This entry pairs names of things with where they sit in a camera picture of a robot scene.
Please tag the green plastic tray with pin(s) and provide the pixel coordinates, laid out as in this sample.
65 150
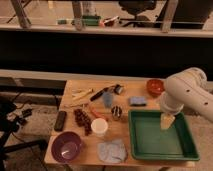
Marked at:
149 142

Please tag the light blue towel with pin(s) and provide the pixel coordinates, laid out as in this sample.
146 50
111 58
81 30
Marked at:
112 152

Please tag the red handled tool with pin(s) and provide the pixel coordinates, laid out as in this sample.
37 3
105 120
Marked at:
97 114

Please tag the red bowl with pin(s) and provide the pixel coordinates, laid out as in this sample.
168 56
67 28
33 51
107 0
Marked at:
155 87

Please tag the small black metal clip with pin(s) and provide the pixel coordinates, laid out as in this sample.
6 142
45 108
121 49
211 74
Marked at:
118 89

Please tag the purple bowl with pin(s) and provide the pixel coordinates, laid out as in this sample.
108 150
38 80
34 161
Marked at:
66 147

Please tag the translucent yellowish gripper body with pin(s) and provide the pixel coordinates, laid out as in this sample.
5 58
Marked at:
166 121

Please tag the blue sponge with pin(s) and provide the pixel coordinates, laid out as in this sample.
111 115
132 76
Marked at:
137 101

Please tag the beige wooden sticks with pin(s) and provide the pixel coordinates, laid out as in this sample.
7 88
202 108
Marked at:
82 94

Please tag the black remote control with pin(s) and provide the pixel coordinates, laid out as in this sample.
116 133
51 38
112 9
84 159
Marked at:
61 117

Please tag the white paper cup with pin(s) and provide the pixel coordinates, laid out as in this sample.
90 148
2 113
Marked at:
99 127

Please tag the green box on shelf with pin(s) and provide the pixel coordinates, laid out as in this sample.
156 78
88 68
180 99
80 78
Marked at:
91 20

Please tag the black office chair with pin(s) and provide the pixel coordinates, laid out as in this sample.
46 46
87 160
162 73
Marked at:
135 8

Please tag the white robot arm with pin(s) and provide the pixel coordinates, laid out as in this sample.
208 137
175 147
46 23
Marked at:
186 88

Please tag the black handled brush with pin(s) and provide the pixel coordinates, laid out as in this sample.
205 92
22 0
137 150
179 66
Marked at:
107 96

